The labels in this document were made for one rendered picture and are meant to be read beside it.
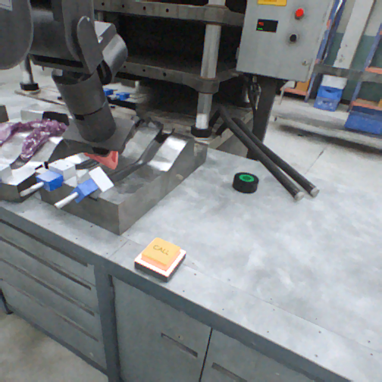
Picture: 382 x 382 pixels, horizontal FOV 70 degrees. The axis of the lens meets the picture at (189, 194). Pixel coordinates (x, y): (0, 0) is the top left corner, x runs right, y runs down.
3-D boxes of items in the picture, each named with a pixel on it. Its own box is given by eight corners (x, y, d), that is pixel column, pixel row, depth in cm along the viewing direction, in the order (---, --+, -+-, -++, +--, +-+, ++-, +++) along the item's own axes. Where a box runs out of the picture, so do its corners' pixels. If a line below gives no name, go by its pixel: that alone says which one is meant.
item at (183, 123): (207, 155, 126) (209, 140, 122) (16, 99, 170) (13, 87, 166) (255, 115, 191) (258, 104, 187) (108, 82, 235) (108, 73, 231)
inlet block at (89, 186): (69, 213, 54) (51, 191, 53) (60, 221, 57) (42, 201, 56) (114, 185, 64) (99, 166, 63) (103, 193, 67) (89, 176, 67)
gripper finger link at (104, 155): (99, 148, 55) (82, 112, 48) (132, 155, 54) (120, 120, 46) (83, 175, 52) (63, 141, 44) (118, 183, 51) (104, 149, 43)
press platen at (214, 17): (223, 66, 106) (232, 5, 96) (2, 29, 150) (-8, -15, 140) (270, 54, 171) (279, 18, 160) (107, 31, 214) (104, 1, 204)
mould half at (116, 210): (119, 236, 65) (117, 186, 57) (41, 200, 73) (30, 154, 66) (205, 161, 103) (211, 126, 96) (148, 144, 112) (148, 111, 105)
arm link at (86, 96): (38, 73, 34) (79, 80, 33) (66, 42, 37) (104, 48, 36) (62, 116, 40) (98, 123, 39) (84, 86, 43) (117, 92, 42)
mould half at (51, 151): (21, 203, 72) (10, 165, 66) (-68, 186, 74) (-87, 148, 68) (104, 137, 114) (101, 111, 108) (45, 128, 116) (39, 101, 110)
